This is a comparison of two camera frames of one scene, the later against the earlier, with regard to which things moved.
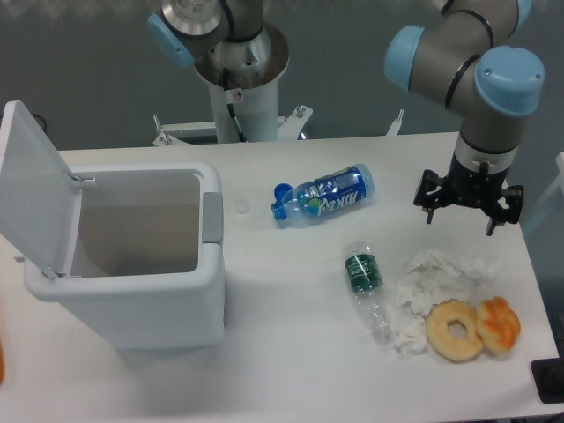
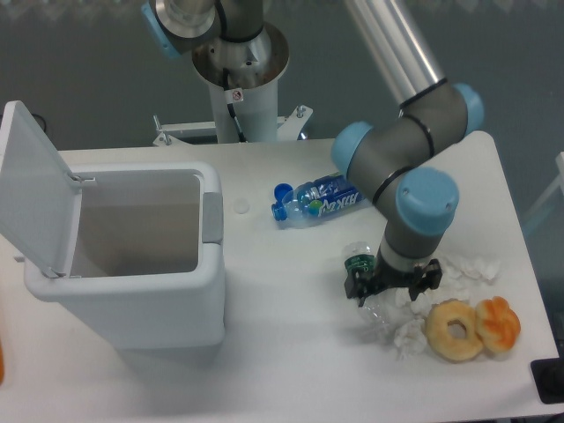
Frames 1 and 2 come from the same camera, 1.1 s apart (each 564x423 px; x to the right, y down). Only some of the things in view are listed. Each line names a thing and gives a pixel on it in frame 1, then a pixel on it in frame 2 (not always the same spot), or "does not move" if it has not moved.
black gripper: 469,188 -> 387,277
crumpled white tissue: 429,278 does not move
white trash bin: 148,267 does not move
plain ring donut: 451,348 does not move
